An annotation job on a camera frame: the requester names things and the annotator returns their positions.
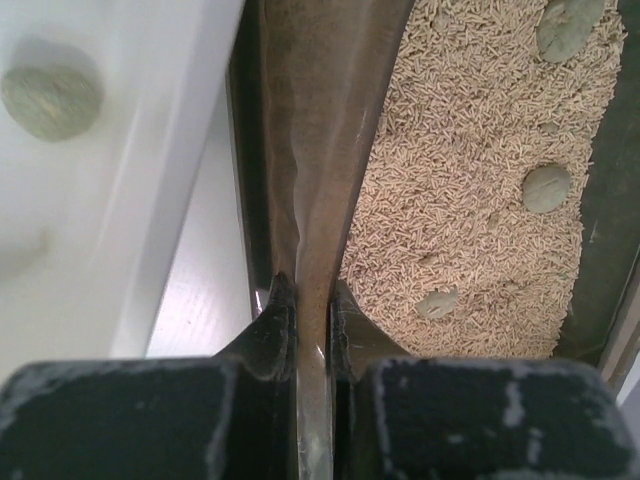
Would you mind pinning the white plastic tub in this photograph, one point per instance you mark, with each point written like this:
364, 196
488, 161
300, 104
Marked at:
89, 226

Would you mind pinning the beige litter pellets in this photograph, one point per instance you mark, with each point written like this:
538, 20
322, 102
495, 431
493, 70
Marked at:
471, 109

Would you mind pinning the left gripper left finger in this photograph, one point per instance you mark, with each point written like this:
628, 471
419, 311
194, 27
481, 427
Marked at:
228, 416

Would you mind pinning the clump in white tub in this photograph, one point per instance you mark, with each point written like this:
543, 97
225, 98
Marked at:
52, 90

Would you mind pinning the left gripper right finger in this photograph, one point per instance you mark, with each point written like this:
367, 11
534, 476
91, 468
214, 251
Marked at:
398, 416

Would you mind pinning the green clump in litter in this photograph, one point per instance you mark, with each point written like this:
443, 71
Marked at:
565, 26
545, 188
437, 304

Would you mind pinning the dark brown litter box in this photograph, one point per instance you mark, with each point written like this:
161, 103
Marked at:
324, 68

